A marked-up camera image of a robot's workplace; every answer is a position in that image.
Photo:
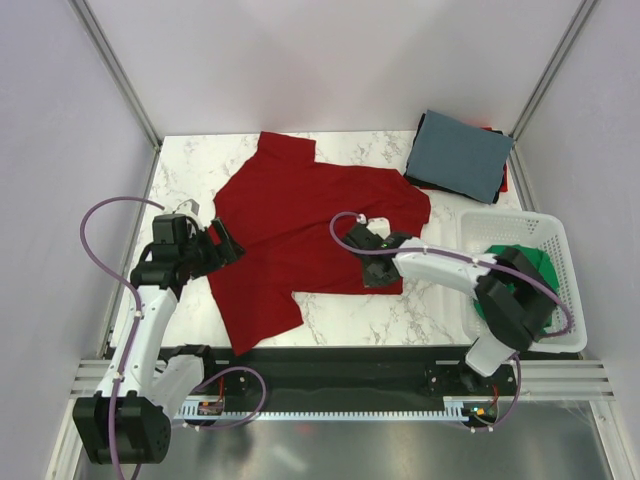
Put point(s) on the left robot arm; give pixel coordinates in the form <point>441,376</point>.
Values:
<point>127,421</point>

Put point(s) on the white plastic laundry basket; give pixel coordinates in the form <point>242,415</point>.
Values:
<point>479,229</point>

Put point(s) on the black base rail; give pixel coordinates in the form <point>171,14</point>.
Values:
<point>388,378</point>

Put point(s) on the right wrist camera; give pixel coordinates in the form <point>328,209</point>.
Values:
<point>379,226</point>

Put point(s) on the left aluminium frame post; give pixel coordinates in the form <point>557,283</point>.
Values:
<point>101,43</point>

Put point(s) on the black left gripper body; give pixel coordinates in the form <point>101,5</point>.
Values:
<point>200,253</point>

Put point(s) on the right aluminium frame post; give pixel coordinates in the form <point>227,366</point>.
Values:
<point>560,54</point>

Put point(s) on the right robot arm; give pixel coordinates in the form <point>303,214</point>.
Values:
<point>461,272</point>

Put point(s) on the green t-shirt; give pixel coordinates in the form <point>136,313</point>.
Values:
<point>547,265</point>

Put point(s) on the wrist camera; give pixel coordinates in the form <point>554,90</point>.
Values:
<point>379,226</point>
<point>188,207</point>

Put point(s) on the aluminium frame post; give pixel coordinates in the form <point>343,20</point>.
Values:
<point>101,43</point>
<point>560,54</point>

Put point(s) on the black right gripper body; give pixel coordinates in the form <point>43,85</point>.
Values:
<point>371,279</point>

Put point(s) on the folded grey-blue t-shirt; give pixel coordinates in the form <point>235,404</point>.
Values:
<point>459,155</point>

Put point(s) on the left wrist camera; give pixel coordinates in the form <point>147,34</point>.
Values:
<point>188,207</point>

